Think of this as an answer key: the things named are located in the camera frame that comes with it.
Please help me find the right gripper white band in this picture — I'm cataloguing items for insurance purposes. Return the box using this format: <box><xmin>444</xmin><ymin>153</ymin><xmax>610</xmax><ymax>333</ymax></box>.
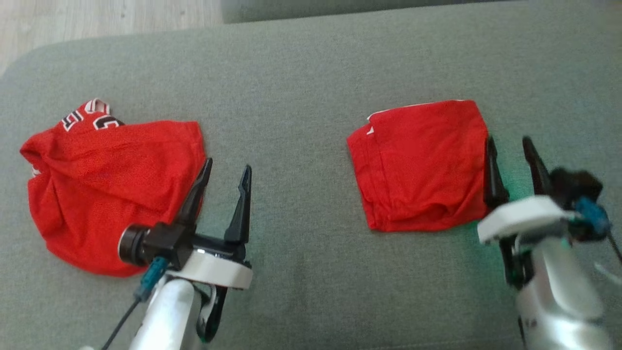
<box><xmin>477</xmin><ymin>136</ymin><xmax>581</xmax><ymax>245</ymax></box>

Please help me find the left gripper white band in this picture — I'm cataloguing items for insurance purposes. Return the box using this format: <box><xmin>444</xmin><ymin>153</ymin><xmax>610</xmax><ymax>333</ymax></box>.
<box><xmin>167</xmin><ymin>157</ymin><xmax>254</xmax><ymax>291</ymax></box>

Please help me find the plain red garment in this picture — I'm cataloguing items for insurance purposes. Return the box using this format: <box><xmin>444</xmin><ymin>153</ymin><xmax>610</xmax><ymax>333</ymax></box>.
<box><xmin>346</xmin><ymin>100</ymin><xmax>490</xmax><ymax>232</ymax></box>

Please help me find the red basketball jersey number 23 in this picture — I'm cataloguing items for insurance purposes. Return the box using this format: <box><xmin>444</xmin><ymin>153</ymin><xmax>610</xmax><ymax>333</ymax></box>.
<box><xmin>19</xmin><ymin>98</ymin><xmax>207</xmax><ymax>278</ymax></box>

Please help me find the large grey fabric sofa seat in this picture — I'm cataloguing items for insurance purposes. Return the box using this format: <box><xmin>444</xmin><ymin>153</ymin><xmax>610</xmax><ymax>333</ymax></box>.
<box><xmin>0</xmin><ymin>0</ymin><xmax>622</xmax><ymax>350</ymax></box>

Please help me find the grey sofa back cushion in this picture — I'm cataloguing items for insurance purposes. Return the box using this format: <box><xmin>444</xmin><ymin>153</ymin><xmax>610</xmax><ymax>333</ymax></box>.
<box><xmin>221</xmin><ymin>0</ymin><xmax>525</xmax><ymax>24</ymax></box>

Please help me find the right cable with teal connector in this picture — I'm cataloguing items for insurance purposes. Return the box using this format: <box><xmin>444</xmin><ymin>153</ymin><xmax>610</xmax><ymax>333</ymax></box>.
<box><xmin>571</xmin><ymin>196</ymin><xmax>622</xmax><ymax>265</ymax></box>

